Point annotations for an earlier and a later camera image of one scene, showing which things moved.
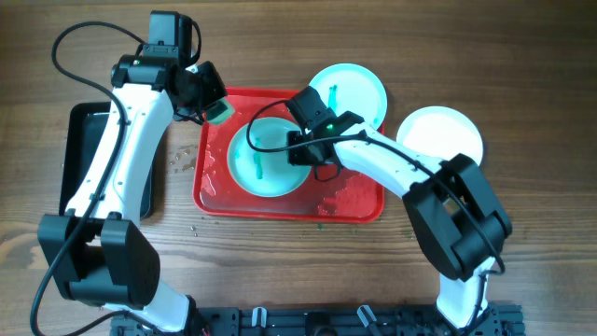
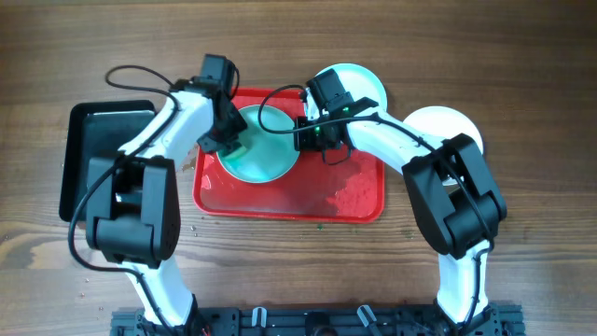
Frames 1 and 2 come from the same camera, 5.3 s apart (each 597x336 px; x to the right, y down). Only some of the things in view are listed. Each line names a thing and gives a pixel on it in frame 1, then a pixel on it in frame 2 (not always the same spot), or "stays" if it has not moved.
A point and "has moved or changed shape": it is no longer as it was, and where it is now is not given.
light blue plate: x=353 y=88 stays
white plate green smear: x=441 y=132 stays
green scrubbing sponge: x=221 y=112 has moved or changed shape
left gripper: x=213 y=90 -> x=237 y=126
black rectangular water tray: x=85 y=122 stays
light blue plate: x=258 y=159 has moved or changed shape
